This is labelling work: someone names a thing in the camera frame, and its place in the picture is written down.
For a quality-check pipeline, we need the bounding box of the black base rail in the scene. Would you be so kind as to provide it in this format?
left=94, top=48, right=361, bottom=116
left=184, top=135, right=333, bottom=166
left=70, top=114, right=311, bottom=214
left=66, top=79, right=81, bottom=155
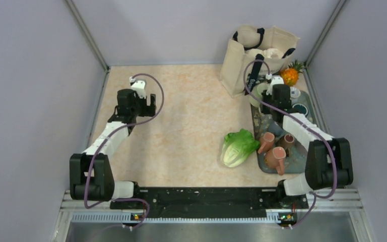
left=110, top=187, right=309, bottom=219

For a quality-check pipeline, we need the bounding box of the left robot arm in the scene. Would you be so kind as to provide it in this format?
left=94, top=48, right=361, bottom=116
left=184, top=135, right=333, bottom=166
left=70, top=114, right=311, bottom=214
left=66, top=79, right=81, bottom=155
left=69, top=89, right=157, bottom=208

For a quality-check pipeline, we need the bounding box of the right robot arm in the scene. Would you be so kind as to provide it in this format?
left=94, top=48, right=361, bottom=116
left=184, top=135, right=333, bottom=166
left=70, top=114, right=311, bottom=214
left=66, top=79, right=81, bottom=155
left=261, top=84, right=354, bottom=208

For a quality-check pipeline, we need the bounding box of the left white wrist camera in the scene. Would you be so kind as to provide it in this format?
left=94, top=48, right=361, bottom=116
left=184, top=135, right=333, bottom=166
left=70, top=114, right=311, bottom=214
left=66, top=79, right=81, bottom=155
left=129, top=77, right=147, bottom=99

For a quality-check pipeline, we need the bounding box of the beige canvas tote bag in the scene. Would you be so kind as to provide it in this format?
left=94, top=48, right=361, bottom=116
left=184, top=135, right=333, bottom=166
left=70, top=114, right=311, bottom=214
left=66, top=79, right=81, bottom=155
left=219, top=25, right=299, bottom=98

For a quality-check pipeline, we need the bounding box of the toy pineapple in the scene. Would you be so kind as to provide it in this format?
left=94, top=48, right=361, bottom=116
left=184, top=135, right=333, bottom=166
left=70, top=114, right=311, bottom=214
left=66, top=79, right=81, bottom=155
left=280, top=59, right=305, bottom=87

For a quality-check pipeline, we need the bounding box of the brown mug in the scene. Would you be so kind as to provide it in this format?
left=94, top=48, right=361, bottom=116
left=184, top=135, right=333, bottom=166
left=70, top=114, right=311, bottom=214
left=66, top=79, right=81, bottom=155
left=276, top=134, right=295, bottom=157

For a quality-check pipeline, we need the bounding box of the white grey mug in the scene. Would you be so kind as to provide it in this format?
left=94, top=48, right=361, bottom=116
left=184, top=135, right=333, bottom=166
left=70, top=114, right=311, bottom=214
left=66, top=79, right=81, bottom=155
left=290, top=87, right=301, bottom=101

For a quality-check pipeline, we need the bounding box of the dark teal mug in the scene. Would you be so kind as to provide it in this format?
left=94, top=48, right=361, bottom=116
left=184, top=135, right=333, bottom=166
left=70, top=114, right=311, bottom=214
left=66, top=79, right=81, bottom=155
left=292, top=103, right=309, bottom=116

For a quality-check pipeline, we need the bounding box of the pink mug large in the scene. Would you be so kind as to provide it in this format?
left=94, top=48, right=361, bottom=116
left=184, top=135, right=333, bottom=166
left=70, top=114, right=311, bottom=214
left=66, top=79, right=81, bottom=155
left=264, top=147, right=286, bottom=175

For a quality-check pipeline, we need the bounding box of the toy lettuce head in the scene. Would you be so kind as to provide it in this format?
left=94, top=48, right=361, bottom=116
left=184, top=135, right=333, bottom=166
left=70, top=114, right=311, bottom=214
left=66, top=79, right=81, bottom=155
left=220, top=129, right=260, bottom=167

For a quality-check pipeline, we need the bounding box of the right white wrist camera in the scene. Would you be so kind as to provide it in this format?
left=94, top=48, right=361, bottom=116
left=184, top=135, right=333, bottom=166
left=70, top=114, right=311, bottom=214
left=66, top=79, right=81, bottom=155
left=266, top=75, right=285, bottom=95

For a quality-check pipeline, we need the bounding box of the pink mug small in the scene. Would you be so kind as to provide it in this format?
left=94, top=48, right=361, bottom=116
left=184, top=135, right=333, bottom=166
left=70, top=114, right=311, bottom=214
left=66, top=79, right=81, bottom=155
left=257, top=132, right=275, bottom=154

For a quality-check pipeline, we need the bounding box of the light green mug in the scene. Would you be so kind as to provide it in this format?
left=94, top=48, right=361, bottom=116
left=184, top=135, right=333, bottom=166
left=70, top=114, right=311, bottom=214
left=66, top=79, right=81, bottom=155
left=249, top=82, right=269, bottom=108

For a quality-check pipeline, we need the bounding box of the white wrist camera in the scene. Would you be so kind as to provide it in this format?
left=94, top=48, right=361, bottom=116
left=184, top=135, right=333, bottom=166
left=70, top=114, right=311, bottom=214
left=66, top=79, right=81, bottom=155
left=266, top=75, right=285, bottom=95
left=129, top=77, right=147, bottom=99

